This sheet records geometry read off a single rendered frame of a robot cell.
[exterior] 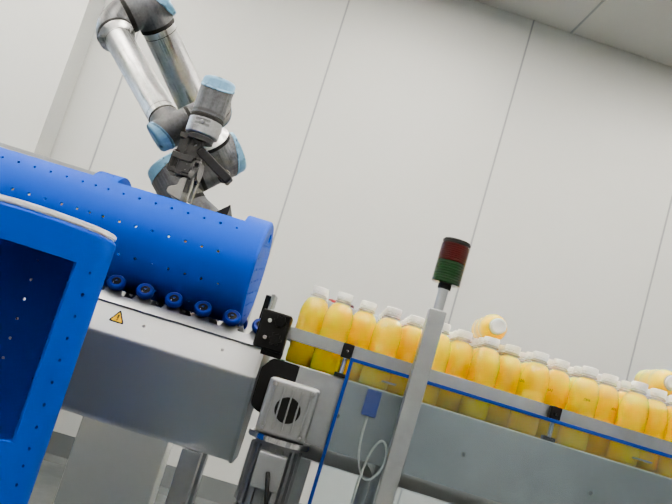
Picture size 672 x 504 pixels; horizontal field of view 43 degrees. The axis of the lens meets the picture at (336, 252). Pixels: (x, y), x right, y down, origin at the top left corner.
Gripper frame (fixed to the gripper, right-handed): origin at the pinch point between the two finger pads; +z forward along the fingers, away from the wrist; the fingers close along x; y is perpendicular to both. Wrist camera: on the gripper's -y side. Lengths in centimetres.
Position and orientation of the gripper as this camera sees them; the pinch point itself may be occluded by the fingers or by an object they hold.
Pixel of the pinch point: (183, 210)
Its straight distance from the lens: 225.7
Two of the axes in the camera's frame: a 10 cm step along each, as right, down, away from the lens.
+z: -3.0, 9.5, -1.4
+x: 0.1, -1.4, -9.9
